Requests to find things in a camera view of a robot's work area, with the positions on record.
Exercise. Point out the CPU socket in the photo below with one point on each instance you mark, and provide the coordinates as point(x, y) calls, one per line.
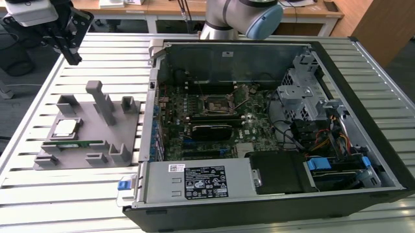
point(216, 105)

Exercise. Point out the white printed box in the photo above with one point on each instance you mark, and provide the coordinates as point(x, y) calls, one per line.
point(133, 2)

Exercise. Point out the wooden desk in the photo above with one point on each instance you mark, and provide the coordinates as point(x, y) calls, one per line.
point(301, 13)

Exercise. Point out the silver drive cage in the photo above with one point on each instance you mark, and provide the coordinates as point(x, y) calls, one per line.
point(294, 97)

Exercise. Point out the wooden cabinet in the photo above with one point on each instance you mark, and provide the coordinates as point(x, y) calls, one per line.
point(381, 29)

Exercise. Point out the black graphics card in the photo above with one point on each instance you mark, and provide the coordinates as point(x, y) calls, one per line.
point(210, 133)

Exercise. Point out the grey metal stand foot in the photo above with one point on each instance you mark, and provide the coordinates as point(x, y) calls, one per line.
point(6, 93)

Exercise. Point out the blue drive latch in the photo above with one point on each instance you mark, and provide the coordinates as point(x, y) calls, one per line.
point(364, 162)

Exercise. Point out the black rating label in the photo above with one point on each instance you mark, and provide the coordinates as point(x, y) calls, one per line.
point(205, 184)

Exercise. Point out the black mesh waste bin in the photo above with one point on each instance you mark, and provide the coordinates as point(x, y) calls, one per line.
point(18, 65)

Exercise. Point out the white case sticker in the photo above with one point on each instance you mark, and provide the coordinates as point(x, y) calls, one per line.
point(226, 54)

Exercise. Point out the grey power supply unit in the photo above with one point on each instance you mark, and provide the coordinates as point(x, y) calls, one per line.
point(161, 187)

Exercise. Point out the green motherboard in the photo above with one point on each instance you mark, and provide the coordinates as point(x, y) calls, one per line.
point(258, 106)

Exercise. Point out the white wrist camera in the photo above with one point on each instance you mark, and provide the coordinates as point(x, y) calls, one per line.
point(32, 12)

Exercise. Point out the black open PC case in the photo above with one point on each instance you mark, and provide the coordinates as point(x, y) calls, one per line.
point(258, 214)

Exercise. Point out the silver finned heatsink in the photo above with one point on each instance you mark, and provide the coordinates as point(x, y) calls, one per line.
point(244, 149)

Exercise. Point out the black plastic shroud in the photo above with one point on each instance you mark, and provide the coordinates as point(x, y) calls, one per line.
point(278, 172)

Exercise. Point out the blue disk carrier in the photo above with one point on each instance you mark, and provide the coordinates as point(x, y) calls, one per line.
point(317, 165)

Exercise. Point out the white barcode sticker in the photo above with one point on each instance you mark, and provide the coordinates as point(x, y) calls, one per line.
point(176, 168)

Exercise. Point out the green RAM stick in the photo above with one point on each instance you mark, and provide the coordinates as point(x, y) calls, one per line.
point(84, 143)

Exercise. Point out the dark RAM stick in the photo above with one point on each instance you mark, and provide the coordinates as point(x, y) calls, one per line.
point(214, 123)

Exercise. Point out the grey parts rack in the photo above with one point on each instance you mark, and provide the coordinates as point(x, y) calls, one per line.
point(97, 136)

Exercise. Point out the silver square CPU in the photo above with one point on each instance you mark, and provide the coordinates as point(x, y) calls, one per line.
point(65, 127)

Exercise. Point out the blue grey case latch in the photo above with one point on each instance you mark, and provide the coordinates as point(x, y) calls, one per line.
point(122, 185)

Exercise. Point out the round coin battery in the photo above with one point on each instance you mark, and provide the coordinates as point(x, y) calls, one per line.
point(254, 89)

